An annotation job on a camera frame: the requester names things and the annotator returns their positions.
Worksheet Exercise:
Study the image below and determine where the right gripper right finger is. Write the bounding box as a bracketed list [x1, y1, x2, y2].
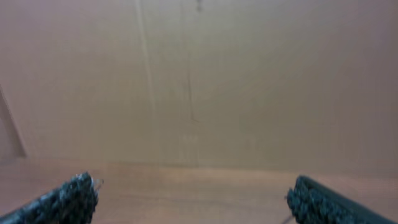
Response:
[285, 175, 397, 224]

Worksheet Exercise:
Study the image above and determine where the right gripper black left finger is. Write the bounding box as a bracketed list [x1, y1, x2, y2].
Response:
[1, 172, 98, 224]

